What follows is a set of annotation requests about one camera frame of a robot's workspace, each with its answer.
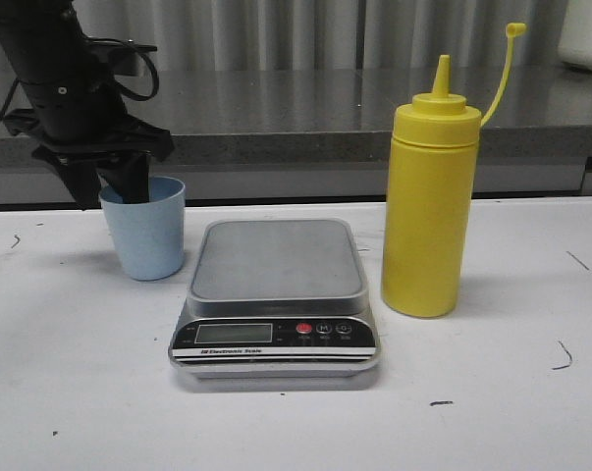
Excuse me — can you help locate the white rice cooker appliance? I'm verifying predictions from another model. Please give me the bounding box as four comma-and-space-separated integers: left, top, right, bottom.
558, 0, 592, 72

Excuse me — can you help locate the light blue plastic cup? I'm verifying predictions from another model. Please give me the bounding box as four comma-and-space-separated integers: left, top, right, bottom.
99, 176, 186, 281

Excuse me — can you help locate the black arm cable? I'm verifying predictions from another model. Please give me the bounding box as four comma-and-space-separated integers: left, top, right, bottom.
0, 41, 160, 146

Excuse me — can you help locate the silver electronic kitchen scale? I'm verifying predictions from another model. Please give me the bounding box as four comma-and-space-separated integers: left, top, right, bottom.
169, 219, 381, 386

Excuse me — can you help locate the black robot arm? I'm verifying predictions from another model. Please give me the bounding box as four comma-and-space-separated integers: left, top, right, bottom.
0, 1, 174, 209

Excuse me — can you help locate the yellow squeeze bottle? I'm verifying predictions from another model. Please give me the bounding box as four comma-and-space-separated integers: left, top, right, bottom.
381, 23, 527, 319

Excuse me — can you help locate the grey stone counter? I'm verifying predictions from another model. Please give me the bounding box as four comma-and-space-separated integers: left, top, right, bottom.
0, 67, 592, 206

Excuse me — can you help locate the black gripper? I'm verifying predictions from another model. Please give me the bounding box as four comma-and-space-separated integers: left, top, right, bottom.
3, 38, 176, 212

